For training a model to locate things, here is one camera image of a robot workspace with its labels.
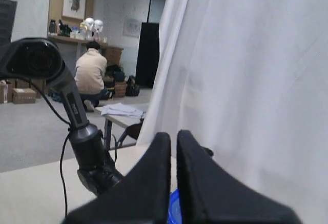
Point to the white backdrop curtain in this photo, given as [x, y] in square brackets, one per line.
[248, 78]

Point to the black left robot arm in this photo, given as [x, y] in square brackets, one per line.
[39, 58]

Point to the framed wall picture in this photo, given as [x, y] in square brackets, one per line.
[74, 9]

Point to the cardboard box on floor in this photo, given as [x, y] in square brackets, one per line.
[23, 96]

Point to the black tall speaker panel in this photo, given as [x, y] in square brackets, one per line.
[148, 55]

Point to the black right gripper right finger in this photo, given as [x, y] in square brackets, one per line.
[209, 194]

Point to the white mannequin head left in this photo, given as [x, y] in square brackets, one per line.
[87, 28]

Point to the white mannequin head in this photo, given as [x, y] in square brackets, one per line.
[87, 28]
[98, 28]

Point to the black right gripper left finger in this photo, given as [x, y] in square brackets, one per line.
[142, 196]

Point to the white mannequin head right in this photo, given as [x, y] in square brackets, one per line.
[98, 28]

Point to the wooden shelf desk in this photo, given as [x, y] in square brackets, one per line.
[111, 53]

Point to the blue plastic lid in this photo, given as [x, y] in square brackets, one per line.
[174, 212]

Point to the folding table with papers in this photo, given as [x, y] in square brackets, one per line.
[121, 121]

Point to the crouching person beige jacket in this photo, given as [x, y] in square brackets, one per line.
[90, 71]

